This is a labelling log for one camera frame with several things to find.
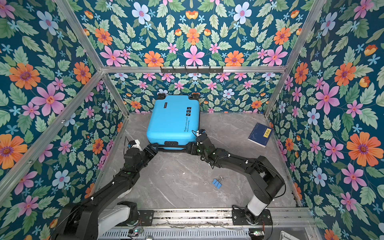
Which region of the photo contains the metal hook rail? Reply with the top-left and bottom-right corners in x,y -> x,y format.
160,66 -> 224,74

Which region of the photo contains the blue suitcase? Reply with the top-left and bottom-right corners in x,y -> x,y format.
147,93 -> 200,151

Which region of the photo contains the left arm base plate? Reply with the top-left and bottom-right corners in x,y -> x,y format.
118,210 -> 155,228

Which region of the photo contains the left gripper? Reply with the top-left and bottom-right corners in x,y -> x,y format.
134,142 -> 158,174

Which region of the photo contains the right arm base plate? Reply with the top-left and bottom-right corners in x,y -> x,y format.
232,207 -> 273,226

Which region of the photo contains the dark blue book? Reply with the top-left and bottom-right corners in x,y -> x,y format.
248,123 -> 274,148

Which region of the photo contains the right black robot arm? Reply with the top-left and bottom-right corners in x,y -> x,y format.
187,133 -> 286,225

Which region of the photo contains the blue binder clip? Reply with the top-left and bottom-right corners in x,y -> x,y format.
212,177 -> 223,189

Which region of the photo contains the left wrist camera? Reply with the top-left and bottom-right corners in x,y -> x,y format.
128,140 -> 143,151

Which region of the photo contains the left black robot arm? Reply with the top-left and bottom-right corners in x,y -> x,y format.
51,144 -> 159,240

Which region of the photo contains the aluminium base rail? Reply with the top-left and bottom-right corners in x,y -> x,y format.
89,207 -> 316,232

